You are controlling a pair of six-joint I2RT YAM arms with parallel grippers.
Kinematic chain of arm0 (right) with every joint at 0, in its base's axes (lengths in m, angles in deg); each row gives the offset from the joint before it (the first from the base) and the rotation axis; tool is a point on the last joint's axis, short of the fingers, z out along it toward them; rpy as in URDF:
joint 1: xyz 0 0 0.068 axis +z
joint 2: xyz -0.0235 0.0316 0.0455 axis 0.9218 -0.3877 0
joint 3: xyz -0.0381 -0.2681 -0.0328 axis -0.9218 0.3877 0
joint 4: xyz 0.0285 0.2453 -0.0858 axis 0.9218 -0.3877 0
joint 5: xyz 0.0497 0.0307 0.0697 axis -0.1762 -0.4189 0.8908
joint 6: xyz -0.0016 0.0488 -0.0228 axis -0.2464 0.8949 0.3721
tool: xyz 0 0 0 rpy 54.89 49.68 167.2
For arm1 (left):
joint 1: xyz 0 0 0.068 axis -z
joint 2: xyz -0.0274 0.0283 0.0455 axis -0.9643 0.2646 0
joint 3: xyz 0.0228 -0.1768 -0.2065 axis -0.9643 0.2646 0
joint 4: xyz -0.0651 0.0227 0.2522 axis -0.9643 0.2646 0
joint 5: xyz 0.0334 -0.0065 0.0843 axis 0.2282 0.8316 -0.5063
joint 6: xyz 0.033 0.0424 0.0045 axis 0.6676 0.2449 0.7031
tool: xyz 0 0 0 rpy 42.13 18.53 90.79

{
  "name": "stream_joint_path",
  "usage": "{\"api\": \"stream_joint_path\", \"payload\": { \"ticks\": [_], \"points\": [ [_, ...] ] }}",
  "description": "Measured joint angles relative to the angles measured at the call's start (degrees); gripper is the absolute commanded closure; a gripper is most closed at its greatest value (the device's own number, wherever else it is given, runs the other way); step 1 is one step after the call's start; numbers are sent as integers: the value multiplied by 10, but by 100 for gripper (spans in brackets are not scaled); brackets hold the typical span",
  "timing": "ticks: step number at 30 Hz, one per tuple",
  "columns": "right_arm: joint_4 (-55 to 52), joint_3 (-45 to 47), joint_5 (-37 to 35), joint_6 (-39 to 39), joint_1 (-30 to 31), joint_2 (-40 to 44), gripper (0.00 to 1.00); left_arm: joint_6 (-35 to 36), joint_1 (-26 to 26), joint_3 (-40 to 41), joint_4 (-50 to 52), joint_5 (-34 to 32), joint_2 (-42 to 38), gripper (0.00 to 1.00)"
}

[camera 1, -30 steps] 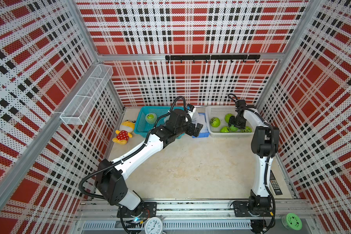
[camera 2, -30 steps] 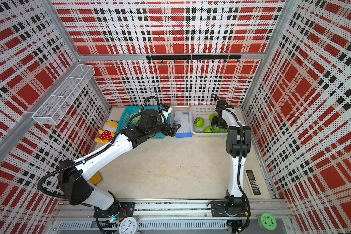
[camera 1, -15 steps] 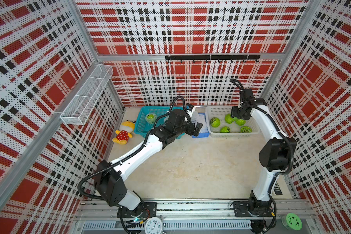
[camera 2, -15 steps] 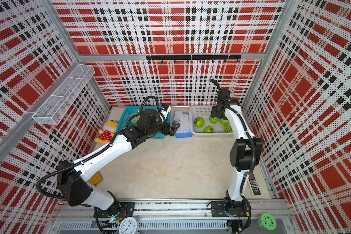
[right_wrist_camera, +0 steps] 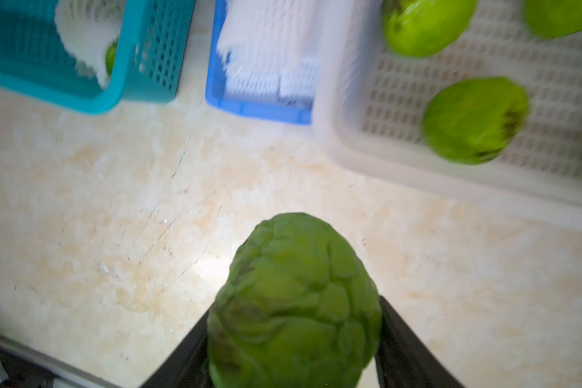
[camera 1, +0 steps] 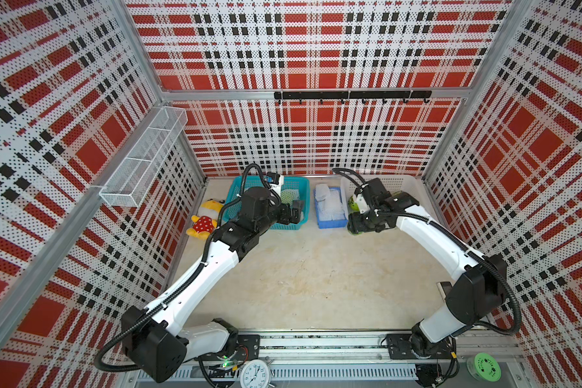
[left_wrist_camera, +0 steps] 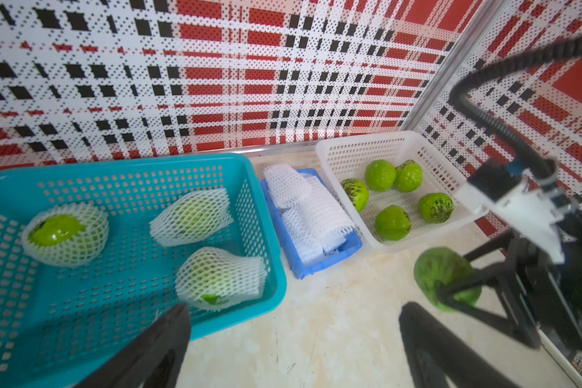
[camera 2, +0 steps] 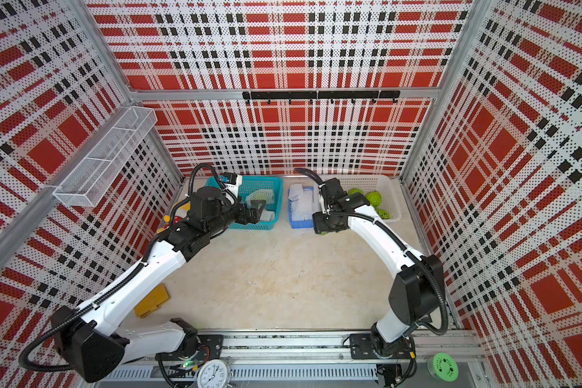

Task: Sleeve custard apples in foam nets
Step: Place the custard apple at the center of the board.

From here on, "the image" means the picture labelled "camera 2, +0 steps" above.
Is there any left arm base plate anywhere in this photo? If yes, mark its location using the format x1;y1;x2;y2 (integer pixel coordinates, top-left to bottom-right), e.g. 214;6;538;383
156;335;224;363

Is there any white perforated plastic basket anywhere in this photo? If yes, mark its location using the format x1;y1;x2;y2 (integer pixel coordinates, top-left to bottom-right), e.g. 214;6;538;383
320;175;403;223

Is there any dark-spotted custard apple front right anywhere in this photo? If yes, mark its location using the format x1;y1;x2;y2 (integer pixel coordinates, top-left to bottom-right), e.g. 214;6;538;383
376;209;391;220

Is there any blue plastic tray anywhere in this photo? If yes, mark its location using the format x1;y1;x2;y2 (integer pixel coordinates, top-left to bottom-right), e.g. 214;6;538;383
287;186;322;230

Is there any green custard apple back right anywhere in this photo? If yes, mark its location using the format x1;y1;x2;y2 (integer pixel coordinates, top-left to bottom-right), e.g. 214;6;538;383
365;191;383;208

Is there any teal plastic basket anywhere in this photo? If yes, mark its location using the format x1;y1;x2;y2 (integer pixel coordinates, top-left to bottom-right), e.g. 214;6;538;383
206;173;284;231

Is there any round pressure gauge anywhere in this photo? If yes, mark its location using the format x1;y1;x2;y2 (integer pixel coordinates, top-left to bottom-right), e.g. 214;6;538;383
197;360;231;388

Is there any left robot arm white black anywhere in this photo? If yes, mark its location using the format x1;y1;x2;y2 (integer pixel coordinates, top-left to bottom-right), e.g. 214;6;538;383
18;173;267;383

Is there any black hook rail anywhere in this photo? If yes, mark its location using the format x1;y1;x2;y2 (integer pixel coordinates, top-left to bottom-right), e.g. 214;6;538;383
242;90;401;103

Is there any wire mesh wall shelf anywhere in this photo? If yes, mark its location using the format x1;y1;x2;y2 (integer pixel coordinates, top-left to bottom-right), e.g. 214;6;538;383
53;106;157;208

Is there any sleeved custard apple right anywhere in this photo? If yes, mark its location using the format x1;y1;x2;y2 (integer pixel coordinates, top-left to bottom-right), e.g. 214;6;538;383
246;189;276;205

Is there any green tape spool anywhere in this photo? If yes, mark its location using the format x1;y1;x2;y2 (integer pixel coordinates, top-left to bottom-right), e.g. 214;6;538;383
427;352;459;383

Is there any stack of white foam nets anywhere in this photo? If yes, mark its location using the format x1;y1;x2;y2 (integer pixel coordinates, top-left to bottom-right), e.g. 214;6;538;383
288;183;321;222

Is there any yellow red plush toy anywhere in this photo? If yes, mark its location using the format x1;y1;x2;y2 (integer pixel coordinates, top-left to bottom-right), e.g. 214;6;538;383
156;203;190;234

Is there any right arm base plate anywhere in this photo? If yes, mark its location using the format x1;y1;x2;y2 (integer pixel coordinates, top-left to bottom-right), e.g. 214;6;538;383
350;333;415;360

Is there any yellow block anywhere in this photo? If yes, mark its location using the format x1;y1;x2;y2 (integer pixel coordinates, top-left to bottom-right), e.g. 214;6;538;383
134;284;171;318

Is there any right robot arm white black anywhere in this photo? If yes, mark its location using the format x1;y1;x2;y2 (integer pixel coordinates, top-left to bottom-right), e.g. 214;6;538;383
295;167;449;358

